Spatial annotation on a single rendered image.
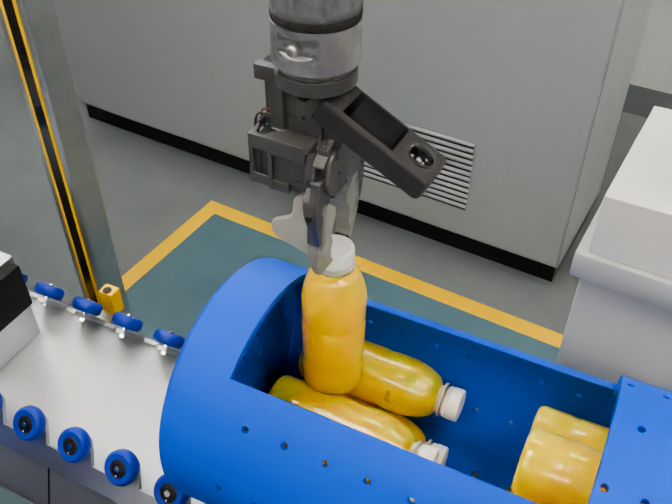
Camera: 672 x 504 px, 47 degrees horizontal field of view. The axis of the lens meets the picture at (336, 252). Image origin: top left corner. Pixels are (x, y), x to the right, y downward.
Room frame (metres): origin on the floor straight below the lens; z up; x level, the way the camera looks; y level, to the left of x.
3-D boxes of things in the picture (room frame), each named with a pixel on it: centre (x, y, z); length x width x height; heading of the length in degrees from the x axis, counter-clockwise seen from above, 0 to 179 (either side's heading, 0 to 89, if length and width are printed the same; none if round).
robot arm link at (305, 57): (0.59, 0.02, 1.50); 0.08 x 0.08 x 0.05
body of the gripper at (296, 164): (0.59, 0.02, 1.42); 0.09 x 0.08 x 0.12; 64
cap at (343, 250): (0.58, 0.00, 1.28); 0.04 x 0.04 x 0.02
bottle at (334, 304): (0.58, 0.00, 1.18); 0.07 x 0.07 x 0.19
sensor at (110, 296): (0.85, 0.37, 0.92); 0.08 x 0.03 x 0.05; 154
